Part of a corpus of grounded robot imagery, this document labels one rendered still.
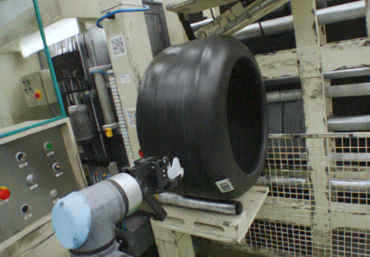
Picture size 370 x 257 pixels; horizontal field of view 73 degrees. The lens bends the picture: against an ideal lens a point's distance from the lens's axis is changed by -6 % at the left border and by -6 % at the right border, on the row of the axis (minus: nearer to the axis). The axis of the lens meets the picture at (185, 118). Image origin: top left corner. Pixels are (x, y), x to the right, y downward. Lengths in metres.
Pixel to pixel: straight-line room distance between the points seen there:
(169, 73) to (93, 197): 0.42
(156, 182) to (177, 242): 0.70
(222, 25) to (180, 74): 0.57
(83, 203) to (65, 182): 0.77
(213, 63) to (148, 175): 0.35
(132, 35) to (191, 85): 0.43
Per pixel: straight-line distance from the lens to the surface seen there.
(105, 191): 0.54
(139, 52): 1.08
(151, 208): 0.65
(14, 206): 1.19
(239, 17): 1.24
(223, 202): 0.93
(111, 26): 1.11
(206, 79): 0.72
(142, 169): 0.62
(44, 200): 1.24
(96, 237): 0.53
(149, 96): 0.79
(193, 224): 1.01
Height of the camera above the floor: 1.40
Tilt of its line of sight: 12 degrees down
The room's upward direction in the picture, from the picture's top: 11 degrees counter-clockwise
